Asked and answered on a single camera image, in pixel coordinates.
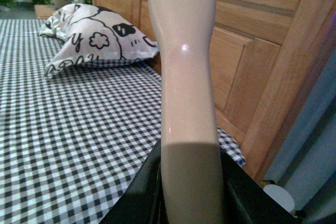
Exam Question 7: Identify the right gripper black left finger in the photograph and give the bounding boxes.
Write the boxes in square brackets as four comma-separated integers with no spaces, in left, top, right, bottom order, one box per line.
[100,141,162,223]

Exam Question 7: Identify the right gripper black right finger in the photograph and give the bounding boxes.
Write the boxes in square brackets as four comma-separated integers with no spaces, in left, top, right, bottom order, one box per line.
[220,149,300,223]

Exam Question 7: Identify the beige hand brush black bristles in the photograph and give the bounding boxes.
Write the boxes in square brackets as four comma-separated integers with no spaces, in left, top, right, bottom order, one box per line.
[148,0,226,223]

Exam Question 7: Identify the black white checkered bedsheet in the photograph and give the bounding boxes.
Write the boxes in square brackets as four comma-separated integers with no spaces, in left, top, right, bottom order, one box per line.
[0,18,247,224]

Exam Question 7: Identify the cartoon print white pillow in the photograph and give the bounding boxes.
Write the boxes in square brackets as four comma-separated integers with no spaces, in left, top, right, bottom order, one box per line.
[38,4,159,77]

